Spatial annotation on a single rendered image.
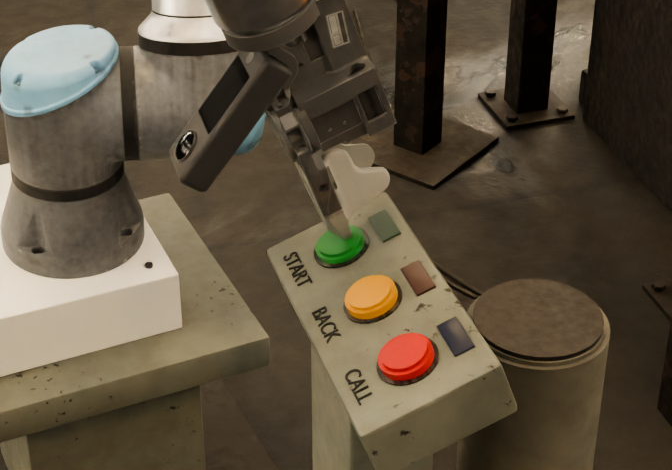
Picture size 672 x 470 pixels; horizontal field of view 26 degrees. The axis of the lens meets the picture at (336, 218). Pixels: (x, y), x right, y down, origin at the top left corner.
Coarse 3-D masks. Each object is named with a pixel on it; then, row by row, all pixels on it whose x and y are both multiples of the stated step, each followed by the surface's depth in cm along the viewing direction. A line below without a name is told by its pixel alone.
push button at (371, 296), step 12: (372, 276) 109; (384, 276) 109; (360, 288) 109; (372, 288) 108; (384, 288) 108; (396, 288) 108; (348, 300) 108; (360, 300) 108; (372, 300) 107; (384, 300) 107; (360, 312) 107; (372, 312) 107; (384, 312) 107
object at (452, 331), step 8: (448, 320) 104; (456, 320) 104; (440, 328) 104; (448, 328) 104; (456, 328) 104; (448, 336) 103; (456, 336) 103; (464, 336) 103; (448, 344) 103; (456, 344) 102; (464, 344) 102; (472, 344) 102; (456, 352) 102
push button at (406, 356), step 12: (396, 336) 104; (408, 336) 103; (420, 336) 103; (384, 348) 103; (396, 348) 103; (408, 348) 102; (420, 348) 102; (432, 348) 102; (384, 360) 102; (396, 360) 102; (408, 360) 101; (420, 360) 101; (432, 360) 102; (384, 372) 102; (396, 372) 101; (408, 372) 101; (420, 372) 101
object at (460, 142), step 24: (408, 0) 230; (432, 0) 229; (408, 24) 232; (432, 24) 231; (408, 48) 234; (432, 48) 234; (408, 72) 237; (432, 72) 237; (408, 96) 239; (432, 96) 239; (408, 120) 241; (432, 120) 242; (384, 144) 246; (408, 144) 244; (432, 144) 245; (456, 144) 246; (480, 144) 246; (408, 168) 239; (432, 168) 239; (456, 168) 239
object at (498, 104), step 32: (512, 0) 248; (544, 0) 244; (512, 32) 251; (544, 32) 248; (512, 64) 253; (544, 64) 251; (480, 96) 261; (512, 96) 256; (544, 96) 255; (512, 128) 252
